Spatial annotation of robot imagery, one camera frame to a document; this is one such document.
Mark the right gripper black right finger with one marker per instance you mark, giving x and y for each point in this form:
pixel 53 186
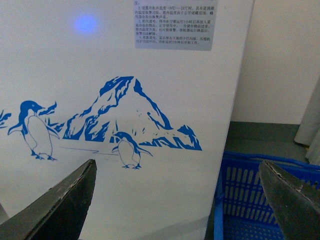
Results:
pixel 296 205

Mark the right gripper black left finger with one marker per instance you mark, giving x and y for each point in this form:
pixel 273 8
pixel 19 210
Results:
pixel 60 213

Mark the blue plastic shopping basket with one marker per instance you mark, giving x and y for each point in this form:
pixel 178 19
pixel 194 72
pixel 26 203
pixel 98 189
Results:
pixel 241 210

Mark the white vertical blind curtain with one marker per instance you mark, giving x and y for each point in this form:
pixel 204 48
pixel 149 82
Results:
pixel 308 133

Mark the white chest freezer blue rim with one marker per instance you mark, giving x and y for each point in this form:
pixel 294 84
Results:
pixel 73 87

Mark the grey instruction label sticker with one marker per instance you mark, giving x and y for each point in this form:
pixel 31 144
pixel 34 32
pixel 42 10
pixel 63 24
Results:
pixel 175 24

